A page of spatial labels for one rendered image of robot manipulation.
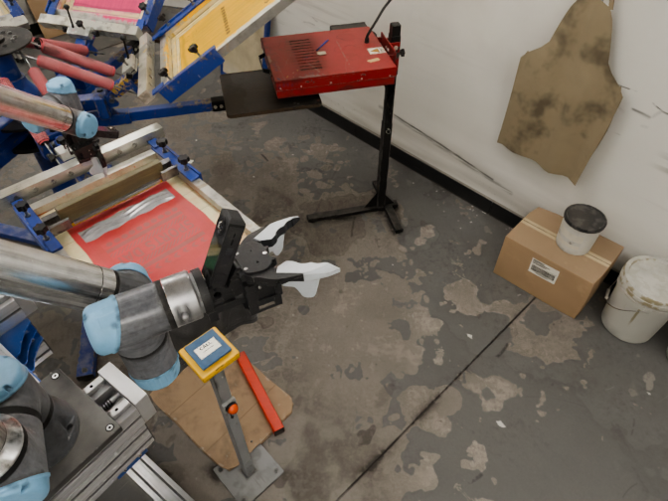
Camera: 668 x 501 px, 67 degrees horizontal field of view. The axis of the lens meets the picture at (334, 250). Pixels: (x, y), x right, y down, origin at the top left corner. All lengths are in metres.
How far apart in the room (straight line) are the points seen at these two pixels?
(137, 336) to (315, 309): 2.10
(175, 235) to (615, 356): 2.21
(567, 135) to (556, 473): 1.59
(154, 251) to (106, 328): 1.14
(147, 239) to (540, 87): 1.99
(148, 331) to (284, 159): 3.10
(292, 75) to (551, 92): 1.28
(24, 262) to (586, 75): 2.42
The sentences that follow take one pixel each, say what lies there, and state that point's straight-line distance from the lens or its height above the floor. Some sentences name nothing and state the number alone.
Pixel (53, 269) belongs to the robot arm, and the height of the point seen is 1.69.
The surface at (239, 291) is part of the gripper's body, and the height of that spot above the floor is 1.64.
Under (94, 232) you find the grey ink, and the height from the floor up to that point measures 0.96.
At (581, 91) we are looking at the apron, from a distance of 2.76.
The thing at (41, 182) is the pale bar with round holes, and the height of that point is 1.03.
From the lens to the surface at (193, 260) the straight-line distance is 1.80.
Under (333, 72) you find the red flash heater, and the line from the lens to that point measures 2.47.
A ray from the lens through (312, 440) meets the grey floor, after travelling 2.43.
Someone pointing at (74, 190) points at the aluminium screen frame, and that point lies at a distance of 2.18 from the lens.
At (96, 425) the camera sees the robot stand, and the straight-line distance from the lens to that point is 1.18.
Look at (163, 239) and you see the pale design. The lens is 1.90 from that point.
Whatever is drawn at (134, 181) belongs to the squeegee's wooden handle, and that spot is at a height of 1.03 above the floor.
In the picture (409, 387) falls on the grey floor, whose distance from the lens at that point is 2.57.
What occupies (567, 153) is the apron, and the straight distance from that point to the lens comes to 2.92.
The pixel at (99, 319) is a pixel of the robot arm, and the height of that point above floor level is 1.69.
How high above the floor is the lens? 2.24
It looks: 47 degrees down
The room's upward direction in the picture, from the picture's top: straight up
